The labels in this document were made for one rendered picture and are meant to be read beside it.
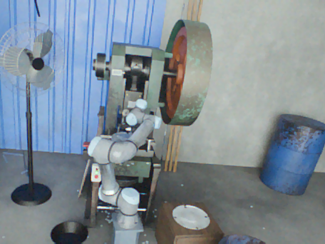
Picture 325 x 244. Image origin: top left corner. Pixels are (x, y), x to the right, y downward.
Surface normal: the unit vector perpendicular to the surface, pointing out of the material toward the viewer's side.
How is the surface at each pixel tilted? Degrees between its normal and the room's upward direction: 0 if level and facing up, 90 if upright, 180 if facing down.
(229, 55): 90
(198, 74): 79
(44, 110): 90
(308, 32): 90
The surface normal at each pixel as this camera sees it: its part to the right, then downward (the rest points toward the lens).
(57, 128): 0.09, 0.42
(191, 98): 0.06, 0.62
